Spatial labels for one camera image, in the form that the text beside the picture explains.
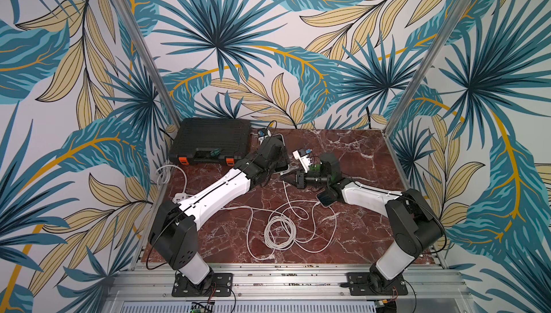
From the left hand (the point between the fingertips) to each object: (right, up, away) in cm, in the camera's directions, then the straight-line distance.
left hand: (281, 156), depth 82 cm
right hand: (-4, -12, -4) cm, 13 cm away
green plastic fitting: (+12, -4, -6) cm, 14 cm away
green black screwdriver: (-30, +1, +15) cm, 33 cm away
